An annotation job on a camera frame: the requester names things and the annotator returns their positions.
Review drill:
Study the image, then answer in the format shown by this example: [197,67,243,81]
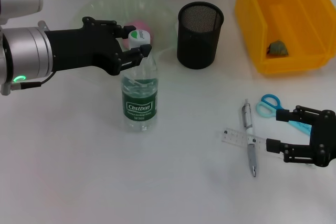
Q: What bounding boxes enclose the green plastic wrapper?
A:
[266,39,289,58]

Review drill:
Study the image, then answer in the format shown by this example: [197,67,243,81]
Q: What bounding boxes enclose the black mesh pen holder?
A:
[176,1,225,70]

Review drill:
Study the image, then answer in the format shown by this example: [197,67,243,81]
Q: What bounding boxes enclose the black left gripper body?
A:
[44,16,124,76]

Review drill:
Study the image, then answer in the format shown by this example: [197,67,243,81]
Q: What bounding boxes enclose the clear plastic ruler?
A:
[222,127,286,155]

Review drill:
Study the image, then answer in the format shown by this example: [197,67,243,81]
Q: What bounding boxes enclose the green glass fruit plate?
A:
[74,0,177,77]

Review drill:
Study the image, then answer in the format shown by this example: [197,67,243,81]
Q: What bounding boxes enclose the left arm cable with plug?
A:
[12,20,55,90]

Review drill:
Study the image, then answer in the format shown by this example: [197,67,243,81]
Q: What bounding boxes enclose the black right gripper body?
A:
[309,109,336,168]

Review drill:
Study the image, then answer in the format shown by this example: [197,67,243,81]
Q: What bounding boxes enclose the yellow plastic bin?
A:
[234,0,333,76]

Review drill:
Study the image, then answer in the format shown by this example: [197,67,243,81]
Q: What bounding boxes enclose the blue plastic scissors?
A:
[255,94,313,135]

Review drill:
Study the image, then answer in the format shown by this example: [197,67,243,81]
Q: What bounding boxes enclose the silver ballpoint pen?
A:
[241,99,259,178]

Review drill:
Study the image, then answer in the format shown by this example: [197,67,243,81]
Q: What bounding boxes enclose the pink peach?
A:
[121,19,154,51]

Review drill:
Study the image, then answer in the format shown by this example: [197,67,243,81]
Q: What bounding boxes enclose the clear green-label water bottle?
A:
[120,29,160,133]

